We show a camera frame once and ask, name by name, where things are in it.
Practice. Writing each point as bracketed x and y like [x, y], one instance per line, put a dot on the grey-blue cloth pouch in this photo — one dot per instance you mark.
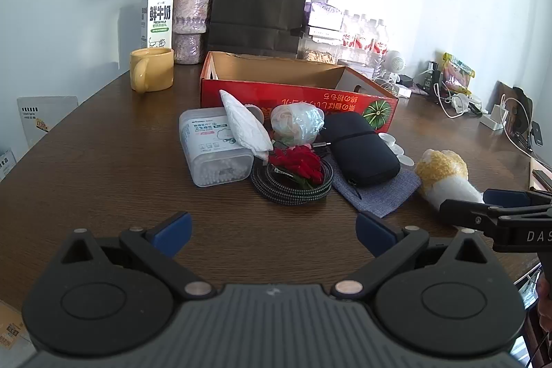
[384, 195]

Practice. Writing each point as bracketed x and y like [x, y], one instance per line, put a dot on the yellow white plush toy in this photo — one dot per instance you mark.
[440, 169]

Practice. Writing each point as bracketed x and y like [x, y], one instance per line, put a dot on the white card box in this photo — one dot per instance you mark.
[47, 118]

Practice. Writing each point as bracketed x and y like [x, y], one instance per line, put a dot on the yellow snack packet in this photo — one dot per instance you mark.
[457, 72]

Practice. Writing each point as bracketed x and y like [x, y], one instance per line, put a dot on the clear cotton swab box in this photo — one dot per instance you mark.
[207, 144]

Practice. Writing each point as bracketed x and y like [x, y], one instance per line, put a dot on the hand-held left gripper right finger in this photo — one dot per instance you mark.
[375, 232]

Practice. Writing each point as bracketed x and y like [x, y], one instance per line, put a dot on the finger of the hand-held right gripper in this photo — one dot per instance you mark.
[465, 213]
[504, 197]

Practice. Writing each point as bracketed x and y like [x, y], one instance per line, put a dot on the white charger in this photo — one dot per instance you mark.
[403, 92]

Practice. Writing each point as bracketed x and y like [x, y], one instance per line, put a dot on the white robot speaker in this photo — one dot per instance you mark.
[394, 59]

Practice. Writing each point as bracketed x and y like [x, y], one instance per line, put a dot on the white milk carton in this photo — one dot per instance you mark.
[157, 19]

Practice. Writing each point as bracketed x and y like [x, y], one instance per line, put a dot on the white earphones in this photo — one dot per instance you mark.
[390, 82]

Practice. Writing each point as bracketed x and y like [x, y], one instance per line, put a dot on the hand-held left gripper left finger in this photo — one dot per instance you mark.
[172, 230]

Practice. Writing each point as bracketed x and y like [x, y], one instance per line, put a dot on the black power adapter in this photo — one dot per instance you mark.
[406, 79]

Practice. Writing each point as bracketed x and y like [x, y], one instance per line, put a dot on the clear seed container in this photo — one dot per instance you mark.
[319, 55]

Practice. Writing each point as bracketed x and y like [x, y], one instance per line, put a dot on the black zipper pouch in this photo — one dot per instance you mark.
[362, 152]

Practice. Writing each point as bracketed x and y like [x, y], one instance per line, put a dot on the white flat carton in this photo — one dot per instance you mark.
[325, 31]

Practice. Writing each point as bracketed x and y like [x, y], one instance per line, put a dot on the brown notebook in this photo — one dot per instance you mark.
[542, 178]

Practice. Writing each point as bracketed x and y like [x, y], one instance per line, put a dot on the white charging dock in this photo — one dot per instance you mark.
[496, 119]

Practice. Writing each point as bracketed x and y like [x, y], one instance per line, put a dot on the clear plastic bag bundle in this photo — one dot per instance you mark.
[297, 120]

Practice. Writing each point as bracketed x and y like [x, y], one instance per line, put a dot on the red label water bottle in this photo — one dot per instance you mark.
[381, 49]
[350, 36]
[361, 27]
[371, 44]

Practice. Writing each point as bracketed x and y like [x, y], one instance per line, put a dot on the red artificial flowers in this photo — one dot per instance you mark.
[297, 165]

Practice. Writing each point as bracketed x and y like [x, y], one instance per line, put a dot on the white cloth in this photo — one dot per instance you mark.
[246, 126]

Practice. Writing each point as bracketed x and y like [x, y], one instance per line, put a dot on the purple speckled vase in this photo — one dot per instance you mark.
[189, 23]

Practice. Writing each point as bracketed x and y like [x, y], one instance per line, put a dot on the yellow mug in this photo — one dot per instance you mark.
[155, 70]

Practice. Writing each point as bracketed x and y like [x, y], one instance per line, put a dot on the red cardboard box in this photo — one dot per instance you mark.
[302, 92]

